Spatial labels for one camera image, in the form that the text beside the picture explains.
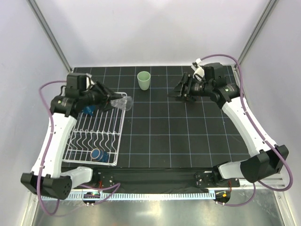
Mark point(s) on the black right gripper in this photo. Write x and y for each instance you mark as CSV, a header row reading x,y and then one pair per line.
x,y
187,96

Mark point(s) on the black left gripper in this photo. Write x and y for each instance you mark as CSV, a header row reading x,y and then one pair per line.
x,y
106,94

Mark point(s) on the clear drinking glass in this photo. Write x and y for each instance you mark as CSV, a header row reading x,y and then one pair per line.
x,y
125,103

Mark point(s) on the faceted blue mug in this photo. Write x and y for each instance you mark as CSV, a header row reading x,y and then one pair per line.
x,y
88,110

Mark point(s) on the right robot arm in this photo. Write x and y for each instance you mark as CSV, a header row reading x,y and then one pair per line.
x,y
266,156

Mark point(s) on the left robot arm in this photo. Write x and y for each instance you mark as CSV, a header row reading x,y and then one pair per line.
x,y
46,177

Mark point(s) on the light green cup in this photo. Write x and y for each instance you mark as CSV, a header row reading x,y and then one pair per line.
x,y
144,79

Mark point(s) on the black grid mat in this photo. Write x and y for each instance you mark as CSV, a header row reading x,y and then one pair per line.
x,y
160,132

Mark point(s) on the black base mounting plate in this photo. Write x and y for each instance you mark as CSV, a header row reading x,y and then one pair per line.
x,y
161,180

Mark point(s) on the white wire dish rack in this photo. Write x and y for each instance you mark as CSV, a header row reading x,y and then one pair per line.
x,y
103,130

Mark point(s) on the white slotted cable duct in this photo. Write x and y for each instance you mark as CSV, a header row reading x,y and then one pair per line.
x,y
85,195

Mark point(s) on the left aluminium frame post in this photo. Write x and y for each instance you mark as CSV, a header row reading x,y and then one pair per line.
x,y
47,30

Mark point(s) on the aluminium frame post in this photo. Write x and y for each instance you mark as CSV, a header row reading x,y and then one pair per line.
x,y
47,30
257,29

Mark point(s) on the right aluminium frame post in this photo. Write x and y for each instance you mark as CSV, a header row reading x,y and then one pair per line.
x,y
257,29

